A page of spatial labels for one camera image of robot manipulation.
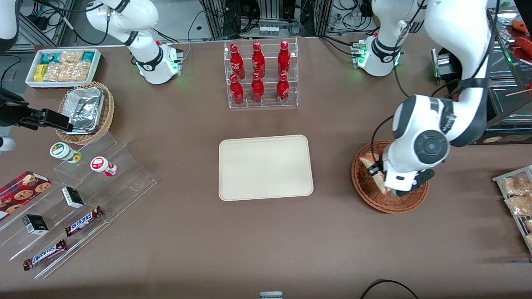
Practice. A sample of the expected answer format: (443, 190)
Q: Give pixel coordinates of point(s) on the red soda bottle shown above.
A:
(257, 89)
(258, 60)
(284, 58)
(283, 88)
(237, 90)
(237, 62)

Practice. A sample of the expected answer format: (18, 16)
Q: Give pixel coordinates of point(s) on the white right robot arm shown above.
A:
(145, 16)

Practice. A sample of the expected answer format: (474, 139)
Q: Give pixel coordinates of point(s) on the white snack bin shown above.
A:
(62, 85)

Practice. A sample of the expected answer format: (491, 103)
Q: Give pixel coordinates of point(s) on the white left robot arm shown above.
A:
(457, 41)

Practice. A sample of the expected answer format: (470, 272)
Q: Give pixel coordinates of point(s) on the green lid yogurt cup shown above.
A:
(60, 150)

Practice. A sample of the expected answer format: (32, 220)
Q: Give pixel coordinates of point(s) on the wooden skewer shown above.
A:
(519, 92)

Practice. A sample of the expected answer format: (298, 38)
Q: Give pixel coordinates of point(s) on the yellow snack packet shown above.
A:
(39, 72)

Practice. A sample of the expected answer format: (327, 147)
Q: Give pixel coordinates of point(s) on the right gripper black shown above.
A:
(10, 112)

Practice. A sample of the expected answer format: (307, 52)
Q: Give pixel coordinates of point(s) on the brown wicker basket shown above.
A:
(374, 199)

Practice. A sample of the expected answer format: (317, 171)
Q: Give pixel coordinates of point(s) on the red tartan cookie box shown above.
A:
(23, 193)

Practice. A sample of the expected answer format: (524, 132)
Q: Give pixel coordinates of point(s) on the triangular sandwich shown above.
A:
(370, 159)

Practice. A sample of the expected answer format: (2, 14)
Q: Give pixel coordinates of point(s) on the clear puffed snack bag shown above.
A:
(66, 72)
(70, 56)

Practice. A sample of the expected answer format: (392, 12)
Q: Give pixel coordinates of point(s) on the black roller grill appliance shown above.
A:
(515, 124)

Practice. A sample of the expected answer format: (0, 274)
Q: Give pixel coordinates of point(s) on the beige plastic tray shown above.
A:
(266, 168)

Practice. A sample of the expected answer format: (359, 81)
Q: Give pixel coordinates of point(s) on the aluminium foil container stack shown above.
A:
(85, 110)

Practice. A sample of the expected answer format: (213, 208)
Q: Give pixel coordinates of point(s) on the red lid yogurt cup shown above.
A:
(99, 164)

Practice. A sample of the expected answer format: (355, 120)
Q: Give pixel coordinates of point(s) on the teal snack packet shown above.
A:
(88, 55)
(49, 57)

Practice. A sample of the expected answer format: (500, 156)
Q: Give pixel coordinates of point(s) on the Snickers chocolate bar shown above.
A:
(83, 221)
(45, 254)

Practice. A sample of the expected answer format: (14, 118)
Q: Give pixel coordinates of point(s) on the clear acrylic bottle rack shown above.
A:
(270, 104)

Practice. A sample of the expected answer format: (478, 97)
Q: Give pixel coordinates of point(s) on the light wicker basket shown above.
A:
(109, 108)

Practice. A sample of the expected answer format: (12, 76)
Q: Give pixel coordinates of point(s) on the small black box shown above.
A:
(35, 224)
(72, 197)

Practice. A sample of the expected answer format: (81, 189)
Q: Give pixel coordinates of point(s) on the white power strip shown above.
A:
(269, 31)

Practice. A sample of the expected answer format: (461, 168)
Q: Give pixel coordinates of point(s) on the clear acrylic step display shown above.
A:
(124, 182)

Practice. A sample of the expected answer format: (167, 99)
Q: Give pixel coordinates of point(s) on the aluminium frame rack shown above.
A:
(212, 20)

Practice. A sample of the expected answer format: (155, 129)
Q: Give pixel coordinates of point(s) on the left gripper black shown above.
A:
(378, 169)

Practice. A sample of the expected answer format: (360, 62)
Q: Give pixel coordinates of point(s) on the small grey device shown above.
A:
(271, 295)

